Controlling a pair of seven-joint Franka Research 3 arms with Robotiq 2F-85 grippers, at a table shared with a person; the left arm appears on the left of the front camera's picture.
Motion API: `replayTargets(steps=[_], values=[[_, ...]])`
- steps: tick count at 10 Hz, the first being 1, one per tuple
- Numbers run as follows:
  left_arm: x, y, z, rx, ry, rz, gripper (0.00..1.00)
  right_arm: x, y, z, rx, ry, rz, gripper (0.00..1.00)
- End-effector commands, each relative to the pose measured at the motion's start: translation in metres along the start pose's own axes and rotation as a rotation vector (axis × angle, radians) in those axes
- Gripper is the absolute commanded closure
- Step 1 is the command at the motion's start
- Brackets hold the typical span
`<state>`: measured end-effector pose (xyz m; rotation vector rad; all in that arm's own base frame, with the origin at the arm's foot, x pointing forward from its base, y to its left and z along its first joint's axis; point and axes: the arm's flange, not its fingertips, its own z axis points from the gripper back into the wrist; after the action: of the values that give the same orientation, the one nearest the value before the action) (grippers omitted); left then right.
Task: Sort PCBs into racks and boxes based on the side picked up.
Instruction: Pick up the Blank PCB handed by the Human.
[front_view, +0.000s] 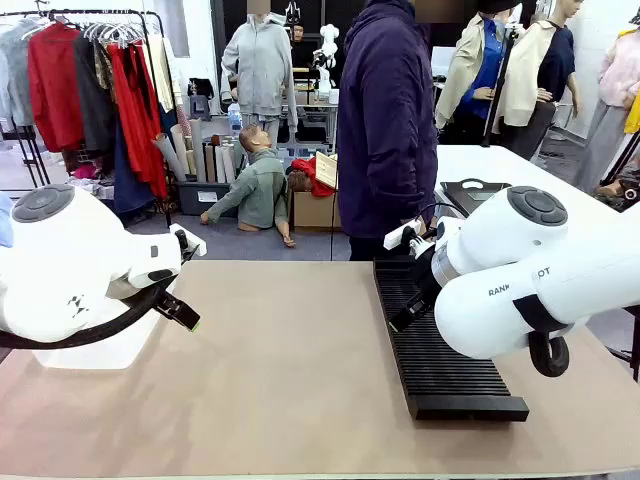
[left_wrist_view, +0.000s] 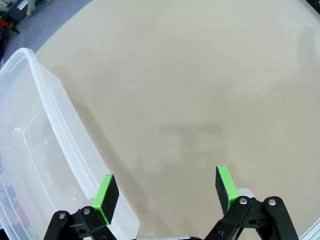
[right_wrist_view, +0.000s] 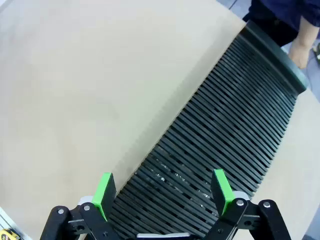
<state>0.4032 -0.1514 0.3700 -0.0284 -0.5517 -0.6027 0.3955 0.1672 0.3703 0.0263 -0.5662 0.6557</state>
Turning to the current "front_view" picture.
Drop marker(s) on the paper rolls bundle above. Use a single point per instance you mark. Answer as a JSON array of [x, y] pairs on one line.
[[200, 155]]

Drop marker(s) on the mannequin in grey hoodie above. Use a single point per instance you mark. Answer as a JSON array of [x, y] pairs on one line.
[[260, 65]]

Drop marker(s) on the grey knit sweater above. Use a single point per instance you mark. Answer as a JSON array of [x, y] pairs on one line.
[[12, 75]]

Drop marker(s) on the mannequin in beige coat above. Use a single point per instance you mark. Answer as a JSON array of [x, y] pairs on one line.
[[465, 65]]

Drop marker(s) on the white monitor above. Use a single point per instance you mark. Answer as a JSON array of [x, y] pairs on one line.
[[442, 60]]

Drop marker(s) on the black metal clothes rack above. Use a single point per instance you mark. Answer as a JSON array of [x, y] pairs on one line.
[[125, 11]]

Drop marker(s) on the black slotted PCB rack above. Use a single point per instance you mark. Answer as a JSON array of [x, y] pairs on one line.
[[440, 365]]

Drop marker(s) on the black tripod pole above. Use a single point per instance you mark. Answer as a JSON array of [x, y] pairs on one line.
[[500, 85]]

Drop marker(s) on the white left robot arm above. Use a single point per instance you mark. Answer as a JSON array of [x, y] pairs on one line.
[[60, 260]]

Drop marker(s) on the clear plastic storage box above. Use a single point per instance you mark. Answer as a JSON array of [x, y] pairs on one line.
[[100, 356]]

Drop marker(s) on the white plastic hangers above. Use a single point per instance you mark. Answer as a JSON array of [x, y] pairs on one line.
[[110, 32]]

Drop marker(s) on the mannequin in pink top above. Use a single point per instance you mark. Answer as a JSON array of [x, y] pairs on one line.
[[620, 70]]

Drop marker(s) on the brown cardboard box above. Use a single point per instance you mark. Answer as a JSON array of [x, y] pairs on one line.
[[312, 212]]

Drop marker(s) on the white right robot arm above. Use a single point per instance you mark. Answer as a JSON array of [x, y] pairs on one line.
[[500, 310]]

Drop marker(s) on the person in purple jacket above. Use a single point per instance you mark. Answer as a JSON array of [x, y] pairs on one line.
[[385, 125]]

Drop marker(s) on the red dress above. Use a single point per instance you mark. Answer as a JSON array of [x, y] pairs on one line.
[[135, 125]]

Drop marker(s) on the dark grey garment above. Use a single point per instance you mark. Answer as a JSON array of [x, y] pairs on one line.
[[92, 100]]

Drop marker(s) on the pink cloth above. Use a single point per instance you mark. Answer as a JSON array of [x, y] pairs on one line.
[[85, 172]]

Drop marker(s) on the light wooden board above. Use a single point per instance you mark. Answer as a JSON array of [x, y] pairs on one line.
[[326, 170]]

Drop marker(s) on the white table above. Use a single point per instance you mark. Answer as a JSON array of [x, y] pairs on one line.
[[480, 165]]

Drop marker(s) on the mannequin in cream jacket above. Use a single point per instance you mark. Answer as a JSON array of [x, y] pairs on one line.
[[525, 75]]

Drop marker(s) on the light blue cloth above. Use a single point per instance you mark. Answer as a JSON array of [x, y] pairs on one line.
[[5, 220]]

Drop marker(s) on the cream garment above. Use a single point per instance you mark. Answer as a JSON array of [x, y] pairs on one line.
[[162, 75]]

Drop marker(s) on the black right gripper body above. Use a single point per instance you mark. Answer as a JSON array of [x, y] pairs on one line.
[[429, 285]]

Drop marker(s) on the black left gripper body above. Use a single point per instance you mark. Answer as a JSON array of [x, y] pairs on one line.
[[166, 300]]

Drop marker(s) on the yellow garment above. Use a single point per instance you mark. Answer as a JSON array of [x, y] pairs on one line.
[[634, 115]]

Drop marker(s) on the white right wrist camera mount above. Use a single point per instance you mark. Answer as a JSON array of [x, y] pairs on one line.
[[400, 235]]

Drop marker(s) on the dark blue garment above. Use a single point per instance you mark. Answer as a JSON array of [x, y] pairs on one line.
[[127, 185]]

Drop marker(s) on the dark grey storage bin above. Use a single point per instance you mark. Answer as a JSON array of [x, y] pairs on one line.
[[200, 197]]

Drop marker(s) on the red cloth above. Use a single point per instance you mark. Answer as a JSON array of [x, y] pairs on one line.
[[310, 172]]

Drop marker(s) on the mannequin torso in green jacket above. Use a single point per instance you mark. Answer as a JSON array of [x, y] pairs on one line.
[[260, 190]]

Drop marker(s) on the red sweater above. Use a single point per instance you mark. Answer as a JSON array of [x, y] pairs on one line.
[[52, 90]]

